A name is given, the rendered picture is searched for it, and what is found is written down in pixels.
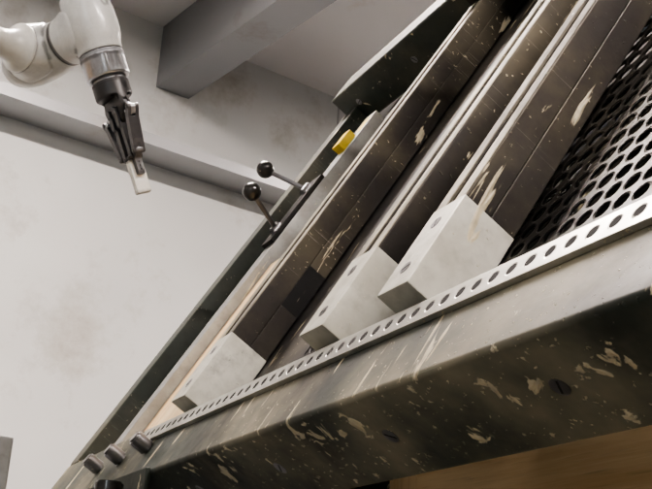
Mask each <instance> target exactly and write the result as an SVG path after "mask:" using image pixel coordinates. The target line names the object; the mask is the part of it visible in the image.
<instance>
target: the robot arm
mask: <svg viewBox="0 0 652 489"><path fill-rule="evenodd" d="M59 6H60V11H61V12H60V13H58V15H57V16H56V18H55V19H54V20H53V21H51V22H49V23H44V22H37V23H17V24H15V25H14V26H12V27H11V28H10V29H8V28H3V27H1V26H0V58H2V62H1V66H2V71H3V74H4V76H5V77H6V79H7V80H8V81H9V82H10V83H12V84H13V85H15V86H18V87H22V88H33V87H38V86H42V85H45V84H47V83H49V82H53V81H55V80H57V79H58V78H60V77H62V76H64V75H65V74H67V73H68V72H70V71H71V70H73V69H74V68H75V67H76V66H77V65H79V64H81V68H82V71H83V74H84V77H85V81H86V83H87V85H89V86H92V91H93V94H94V98H95V101H96V103H97V104H98V105H102V106H103V107H104V108H105V115H106V118H107V123H104V124H102V127H103V129H104V131H105V132H106V133H107V135H108V137H109V139H110V142H111V144H112V146H113V148H114V152H115V154H116V156H117V159H118V161H119V163H120V164H122V163H125V164H126V165H127V168H128V172H129V175H130V178H131V180H132V184H133V187H134V190H135V193H136V195H140V194H145V193H149V192H150V191H151V188H150V185H149V181H148V178H147V173H146V169H145V166H144V163H143V160H142V157H143V152H145V151H146V148H145V142H144V137H143V132H142V126H141V122H140V117H139V104H138V103H131V102H130V99H129V97H130V96H131V95H132V89H131V86H130V83H129V80H128V78H127V77H128V76H129V74H130V71H129V68H128V65H127V62H126V59H125V55H124V50H123V49H122V45H121V32H120V27H119V24H118V20H117V17H116V14H115V11H114V7H113V5H112V3H111V1H110V0H60V3H59Z"/></svg>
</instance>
